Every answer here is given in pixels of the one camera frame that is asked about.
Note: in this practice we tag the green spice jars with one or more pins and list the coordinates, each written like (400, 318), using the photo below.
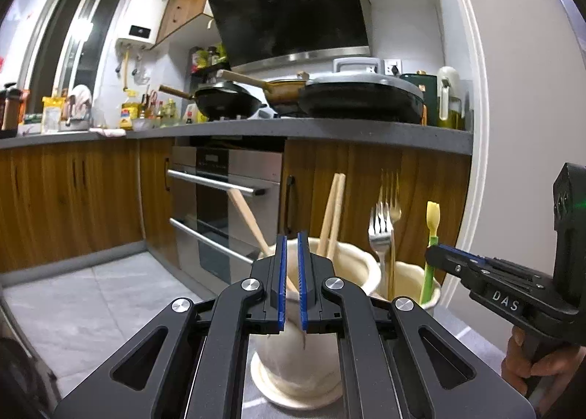
(208, 57)

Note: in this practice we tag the grey boxy appliance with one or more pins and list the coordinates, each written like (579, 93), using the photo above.
(357, 66)

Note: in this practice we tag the cream floral ceramic utensil holder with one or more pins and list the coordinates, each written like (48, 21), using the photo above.
(352, 263)

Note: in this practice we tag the wooden base cabinet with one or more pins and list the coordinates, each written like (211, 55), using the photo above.
(435, 181)
(68, 199)

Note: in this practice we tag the wooden chopstick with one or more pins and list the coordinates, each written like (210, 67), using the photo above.
(327, 217)
(338, 213)

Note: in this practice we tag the grey kitchen countertop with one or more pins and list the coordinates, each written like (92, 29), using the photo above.
(320, 133)

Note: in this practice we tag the cream ceramic drip saucer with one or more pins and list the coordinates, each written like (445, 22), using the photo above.
(293, 400)

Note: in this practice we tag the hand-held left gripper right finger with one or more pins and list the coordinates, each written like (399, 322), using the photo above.
(303, 291)

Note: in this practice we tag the dark red lidded jar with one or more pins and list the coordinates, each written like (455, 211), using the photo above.
(11, 110)

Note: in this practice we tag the white dish cloth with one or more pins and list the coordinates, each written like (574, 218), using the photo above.
(107, 132)

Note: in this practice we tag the yellow cooking oil bottle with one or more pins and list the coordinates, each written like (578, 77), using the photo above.
(129, 112)

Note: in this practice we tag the stainless built-in oven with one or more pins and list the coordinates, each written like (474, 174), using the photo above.
(219, 217)

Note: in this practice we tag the dark green canister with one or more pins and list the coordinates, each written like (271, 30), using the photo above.
(425, 94)

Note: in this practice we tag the person's right hand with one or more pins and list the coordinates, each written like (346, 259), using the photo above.
(515, 359)

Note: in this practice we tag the grey lidded pan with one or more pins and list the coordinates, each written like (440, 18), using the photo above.
(361, 94)

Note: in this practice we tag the white water heater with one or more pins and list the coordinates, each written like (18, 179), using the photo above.
(144, 11)

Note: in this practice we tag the row of condiment bottles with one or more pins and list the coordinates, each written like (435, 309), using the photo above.
(165, 110)

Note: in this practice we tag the gold fork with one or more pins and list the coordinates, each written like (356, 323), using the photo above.
(392, 272)

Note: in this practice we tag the white wall socket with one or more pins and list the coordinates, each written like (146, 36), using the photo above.
(393, 67)

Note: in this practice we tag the glass sliding window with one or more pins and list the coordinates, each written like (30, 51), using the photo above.
(78, 34)

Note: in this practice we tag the yellow food packet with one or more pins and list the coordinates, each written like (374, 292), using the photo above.
(52, 114)

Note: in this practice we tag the white-topped oil bottle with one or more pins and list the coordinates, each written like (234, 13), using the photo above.
(447, 80)

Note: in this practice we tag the black range hood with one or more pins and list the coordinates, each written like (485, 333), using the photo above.
(288, 2)

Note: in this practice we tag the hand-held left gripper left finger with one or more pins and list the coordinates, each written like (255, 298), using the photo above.
(280, 281)

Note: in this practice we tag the silver fork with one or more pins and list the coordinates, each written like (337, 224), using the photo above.
(380, 236)

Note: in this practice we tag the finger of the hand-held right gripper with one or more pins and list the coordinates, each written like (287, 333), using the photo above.
(462, 255)
(458, 273)

